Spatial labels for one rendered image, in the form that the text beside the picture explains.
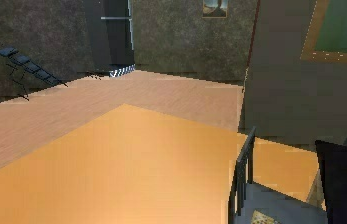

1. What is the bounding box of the dark room door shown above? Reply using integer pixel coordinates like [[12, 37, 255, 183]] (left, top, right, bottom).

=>
[[82, 0, 136, 78]]

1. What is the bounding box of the dark grey chair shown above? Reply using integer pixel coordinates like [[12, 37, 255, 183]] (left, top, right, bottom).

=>
[[227, 125, 329, 224]]

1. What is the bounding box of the large green framed picture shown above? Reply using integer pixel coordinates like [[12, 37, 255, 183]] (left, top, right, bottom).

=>
[[300, 0, 347, 65]]

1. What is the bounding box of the small framed picture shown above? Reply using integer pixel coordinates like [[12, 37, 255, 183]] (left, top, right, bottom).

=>
[[202, 0, 229, 19]]

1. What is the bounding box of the grey door handle bar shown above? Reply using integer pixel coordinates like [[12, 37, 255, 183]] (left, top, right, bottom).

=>
[[100, 15, 133, 21]]

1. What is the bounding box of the yellow patterned cushion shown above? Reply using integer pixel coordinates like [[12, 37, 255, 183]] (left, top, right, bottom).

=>
[[249, 209, 281, 224]]

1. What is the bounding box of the row of dark blue chairs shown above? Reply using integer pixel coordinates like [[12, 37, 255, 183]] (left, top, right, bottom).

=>
[[0, 46, 69, 102]]

